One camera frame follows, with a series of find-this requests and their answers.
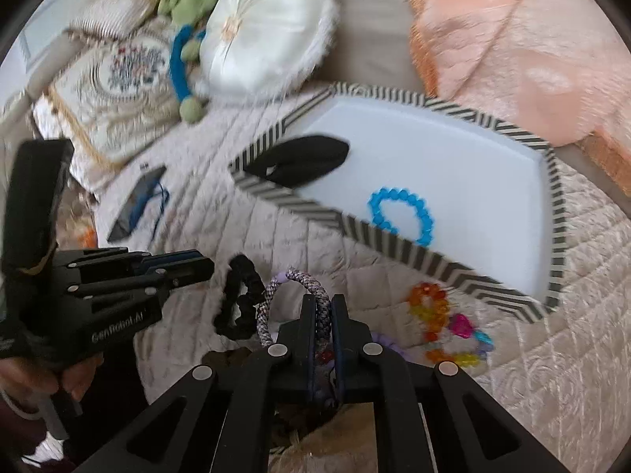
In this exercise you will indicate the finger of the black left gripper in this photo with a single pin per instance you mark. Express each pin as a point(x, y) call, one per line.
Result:
point(187, 272)
point(152, 262)

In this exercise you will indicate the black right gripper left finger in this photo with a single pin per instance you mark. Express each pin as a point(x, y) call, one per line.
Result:
point(295, 371)

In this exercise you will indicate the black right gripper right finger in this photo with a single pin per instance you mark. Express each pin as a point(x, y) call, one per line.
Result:
point(355, 371)

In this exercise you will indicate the black scrunchie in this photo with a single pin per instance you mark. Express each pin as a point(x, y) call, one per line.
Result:
point(243, 292)

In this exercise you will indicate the person's left hand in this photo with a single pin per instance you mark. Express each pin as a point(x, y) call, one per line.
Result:
point(25, 381)

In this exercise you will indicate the black hair clip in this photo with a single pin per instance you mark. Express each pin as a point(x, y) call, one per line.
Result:
point(299, 161)

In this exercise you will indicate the embroidered square cream pillow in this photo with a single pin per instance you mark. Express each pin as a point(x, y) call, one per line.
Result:
point(112, 102)

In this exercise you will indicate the black white striped tray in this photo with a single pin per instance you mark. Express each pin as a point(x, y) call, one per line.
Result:
point(461, 196)

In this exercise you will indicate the cream bolster pillow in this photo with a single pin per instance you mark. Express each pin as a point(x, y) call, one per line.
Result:
point(111, 19)

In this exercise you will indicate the round white satin pillow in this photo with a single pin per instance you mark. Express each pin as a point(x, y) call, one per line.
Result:
point(261, 50)

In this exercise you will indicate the green blue plush toy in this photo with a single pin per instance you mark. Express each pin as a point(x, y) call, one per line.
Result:
point(186, 15)

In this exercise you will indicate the peach fringed blanket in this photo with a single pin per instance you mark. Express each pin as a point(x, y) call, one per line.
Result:
point(557, 68)

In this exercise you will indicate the dark phone with blue cord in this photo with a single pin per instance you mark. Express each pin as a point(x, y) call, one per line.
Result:
point(148, 188)

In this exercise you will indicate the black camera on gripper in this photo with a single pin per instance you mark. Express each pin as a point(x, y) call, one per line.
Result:
point(38, 178)

